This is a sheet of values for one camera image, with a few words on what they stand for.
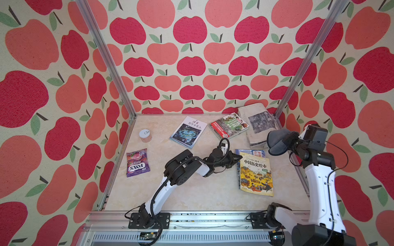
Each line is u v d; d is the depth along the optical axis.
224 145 0.91
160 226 0.76
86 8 0.70
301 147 0.53
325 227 0.37
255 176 0.86
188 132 1.11
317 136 0.52
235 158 0.88
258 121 1.11
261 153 0.96
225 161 0.84
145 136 1.02
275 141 0.78
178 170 0.55
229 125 1.11
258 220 0.73
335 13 0.71
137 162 0.93
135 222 0.73
